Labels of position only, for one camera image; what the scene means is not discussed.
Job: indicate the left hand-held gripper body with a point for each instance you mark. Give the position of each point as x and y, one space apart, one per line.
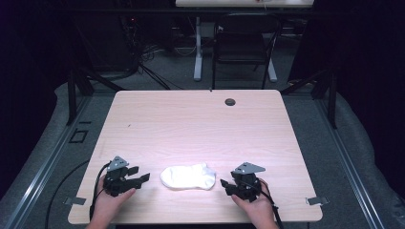
116 183

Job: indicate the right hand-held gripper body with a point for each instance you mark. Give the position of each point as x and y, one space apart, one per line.
248 186

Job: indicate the person's left hand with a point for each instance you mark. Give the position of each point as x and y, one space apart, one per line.
106 205

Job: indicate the person's right hand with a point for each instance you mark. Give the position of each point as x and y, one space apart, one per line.
261 210

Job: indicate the black metal stand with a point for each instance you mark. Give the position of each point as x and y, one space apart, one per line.
72 95
332 95

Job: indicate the white desk leg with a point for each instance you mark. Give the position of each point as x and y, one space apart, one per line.
272 71
198 57

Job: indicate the black folding chair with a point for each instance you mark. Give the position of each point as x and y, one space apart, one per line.
242 41

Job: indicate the white desk top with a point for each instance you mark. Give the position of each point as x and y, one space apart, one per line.
242 3

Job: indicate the grey metal bracket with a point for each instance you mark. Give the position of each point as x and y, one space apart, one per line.
74 201
316 200

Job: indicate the aluminium floor rail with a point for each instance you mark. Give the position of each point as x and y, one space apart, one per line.
347 165
47 165

